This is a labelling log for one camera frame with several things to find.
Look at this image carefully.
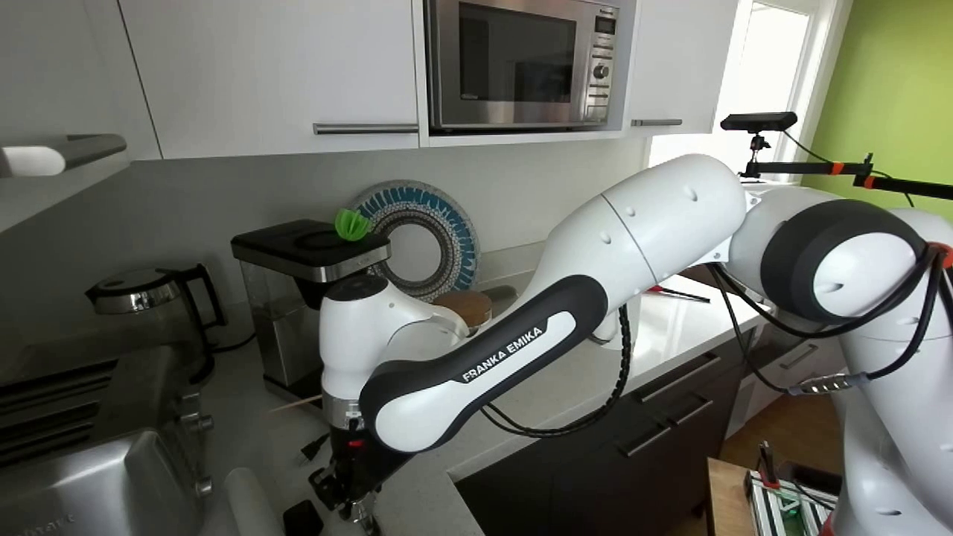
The steel electric kettle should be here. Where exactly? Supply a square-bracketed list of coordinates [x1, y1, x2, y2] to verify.
[84, 258, 229, 388]

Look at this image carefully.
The white cylinder roll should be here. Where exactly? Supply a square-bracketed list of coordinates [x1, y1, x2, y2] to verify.
[217, 464, 285, 536]

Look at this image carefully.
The black camera on stand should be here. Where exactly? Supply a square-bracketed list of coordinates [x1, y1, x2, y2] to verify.
[719, 109, 953, 202]

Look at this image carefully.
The small green plastic object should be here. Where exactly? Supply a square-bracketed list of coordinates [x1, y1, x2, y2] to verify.
[331, 205, 376, 243]

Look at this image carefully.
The black steel coffee maker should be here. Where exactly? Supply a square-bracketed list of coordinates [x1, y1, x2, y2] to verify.
[229, 216, 394, 403]

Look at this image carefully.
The steel faucet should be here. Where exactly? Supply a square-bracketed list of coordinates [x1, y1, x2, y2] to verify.
[172, 388, 217, 499]

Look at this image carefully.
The small black block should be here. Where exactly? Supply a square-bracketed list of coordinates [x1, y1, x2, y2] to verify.
[279, 499, 325, 536]

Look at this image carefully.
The steel built-in microwave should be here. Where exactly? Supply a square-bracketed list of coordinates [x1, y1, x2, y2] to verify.
[424, 0, 625, 136]

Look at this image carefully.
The blue white decorative plate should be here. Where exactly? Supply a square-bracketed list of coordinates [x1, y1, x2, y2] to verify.
[348, 179, 480, 304]

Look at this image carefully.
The silver toaster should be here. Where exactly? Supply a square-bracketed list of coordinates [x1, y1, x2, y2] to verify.
[0, 426, 205, 536]

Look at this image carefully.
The wooden stool with tools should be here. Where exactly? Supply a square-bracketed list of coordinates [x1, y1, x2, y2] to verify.
[707, 441, 845, 536]

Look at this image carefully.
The thin wooden stick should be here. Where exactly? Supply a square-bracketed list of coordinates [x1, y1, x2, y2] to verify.
[269, 389, 327, 416]

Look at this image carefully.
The grey range hood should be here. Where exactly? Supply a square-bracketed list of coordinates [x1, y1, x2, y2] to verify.
[0, 133, 132, 231]

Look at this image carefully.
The dark drawer cabinet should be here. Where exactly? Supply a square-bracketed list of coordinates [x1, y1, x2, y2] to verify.
[453, 327, 756, 536]

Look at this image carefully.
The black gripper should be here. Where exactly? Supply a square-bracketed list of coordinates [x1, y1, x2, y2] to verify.
[311, 423, 410, 525]

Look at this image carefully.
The red handled tool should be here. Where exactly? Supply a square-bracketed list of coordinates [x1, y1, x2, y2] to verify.
[650, 283, 714, 307]

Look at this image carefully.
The narrow white cabinet door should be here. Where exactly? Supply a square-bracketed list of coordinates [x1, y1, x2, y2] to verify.
[625, 0, 742, 133]

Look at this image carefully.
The wide white cabinet door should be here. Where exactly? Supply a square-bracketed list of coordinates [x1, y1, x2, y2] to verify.
[117, 0, 424, 164]

